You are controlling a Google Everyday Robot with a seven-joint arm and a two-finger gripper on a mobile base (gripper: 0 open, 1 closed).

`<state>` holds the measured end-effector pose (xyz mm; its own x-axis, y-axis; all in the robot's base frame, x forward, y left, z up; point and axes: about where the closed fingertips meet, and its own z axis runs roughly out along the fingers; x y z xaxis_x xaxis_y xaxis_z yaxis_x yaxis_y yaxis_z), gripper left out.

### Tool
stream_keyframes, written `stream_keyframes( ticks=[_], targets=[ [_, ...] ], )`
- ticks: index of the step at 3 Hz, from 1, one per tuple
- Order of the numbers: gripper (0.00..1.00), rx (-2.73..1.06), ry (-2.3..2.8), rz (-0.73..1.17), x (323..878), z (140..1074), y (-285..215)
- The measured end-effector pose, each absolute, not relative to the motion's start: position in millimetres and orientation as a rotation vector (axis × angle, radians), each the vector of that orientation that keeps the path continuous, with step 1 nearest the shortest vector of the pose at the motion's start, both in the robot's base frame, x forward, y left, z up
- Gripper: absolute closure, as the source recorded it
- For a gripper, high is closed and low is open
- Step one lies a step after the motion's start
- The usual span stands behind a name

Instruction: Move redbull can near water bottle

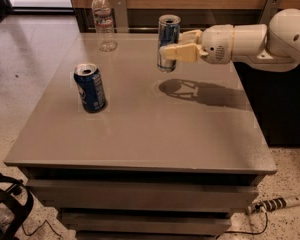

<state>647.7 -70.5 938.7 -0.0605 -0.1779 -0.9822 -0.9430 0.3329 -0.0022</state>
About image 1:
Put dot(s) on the blue pepsi can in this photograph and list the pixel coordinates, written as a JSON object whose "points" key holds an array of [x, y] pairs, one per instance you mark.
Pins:
{"points": [[89, 83]]}

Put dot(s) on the black chair base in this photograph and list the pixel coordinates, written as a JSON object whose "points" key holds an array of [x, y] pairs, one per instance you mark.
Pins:
{"points": [[20, 212]]}

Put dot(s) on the metal bracket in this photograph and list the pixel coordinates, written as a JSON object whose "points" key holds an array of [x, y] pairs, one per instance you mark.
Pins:
{"points": [[121, 16], [270, 8]]}

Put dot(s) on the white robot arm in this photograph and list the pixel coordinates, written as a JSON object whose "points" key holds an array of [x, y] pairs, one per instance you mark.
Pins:
{"points": [[273, 47]]}

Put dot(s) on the left metal bracket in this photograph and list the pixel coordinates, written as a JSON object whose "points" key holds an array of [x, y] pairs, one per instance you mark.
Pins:
{"points": [[121, 16]]}

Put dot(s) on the redbull can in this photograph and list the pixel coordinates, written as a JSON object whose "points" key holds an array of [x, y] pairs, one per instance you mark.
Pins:
{"points": [[168, 33]]}

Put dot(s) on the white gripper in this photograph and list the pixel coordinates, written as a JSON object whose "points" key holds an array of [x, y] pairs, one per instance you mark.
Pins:
{"points": [[217, 44]]}

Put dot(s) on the grey drawer cabinet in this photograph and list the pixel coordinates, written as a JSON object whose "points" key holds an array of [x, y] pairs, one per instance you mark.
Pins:
{"points": [[171, 157]]}

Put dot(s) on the horizontal metal rail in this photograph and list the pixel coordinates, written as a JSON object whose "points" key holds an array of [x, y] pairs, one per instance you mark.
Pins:
{"points": [[143, 30]]}

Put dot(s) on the clear plastic water bottle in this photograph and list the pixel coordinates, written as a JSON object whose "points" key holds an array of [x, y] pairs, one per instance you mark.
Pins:
{"points": [[104, 25]]}

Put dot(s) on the white power strip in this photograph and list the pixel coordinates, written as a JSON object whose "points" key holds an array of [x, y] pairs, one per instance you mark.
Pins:
{"points": [[273, 204]]}

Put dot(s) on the right metal bracket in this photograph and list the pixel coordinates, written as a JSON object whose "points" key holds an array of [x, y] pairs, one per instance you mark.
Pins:
{"points": [[270, 8]]}

